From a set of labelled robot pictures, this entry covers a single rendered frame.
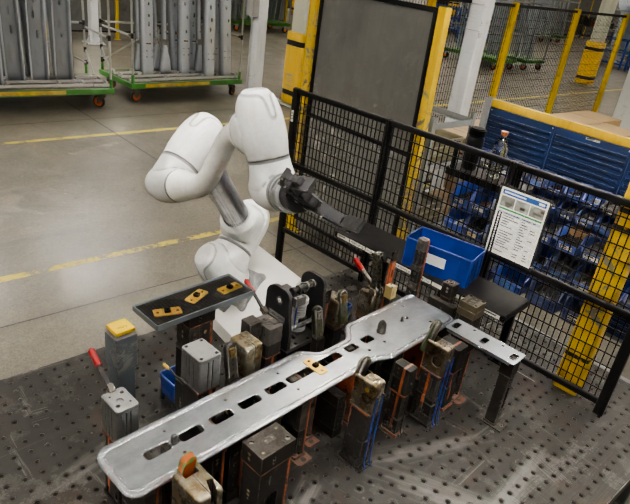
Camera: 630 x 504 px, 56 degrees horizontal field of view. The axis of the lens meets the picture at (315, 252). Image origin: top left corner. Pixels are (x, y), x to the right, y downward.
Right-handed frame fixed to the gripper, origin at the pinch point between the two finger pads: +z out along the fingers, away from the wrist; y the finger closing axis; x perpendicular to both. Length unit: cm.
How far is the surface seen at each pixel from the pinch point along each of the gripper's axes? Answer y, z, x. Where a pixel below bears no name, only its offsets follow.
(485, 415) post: -129, -56, -14
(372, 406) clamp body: -70, -42, -32
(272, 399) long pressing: -43, -49, -47
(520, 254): -119, -76, 48
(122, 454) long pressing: -10, -40, -75
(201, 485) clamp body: -22, -19, -66
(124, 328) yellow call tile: 0, -66, -53
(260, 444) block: -36, -30, -55
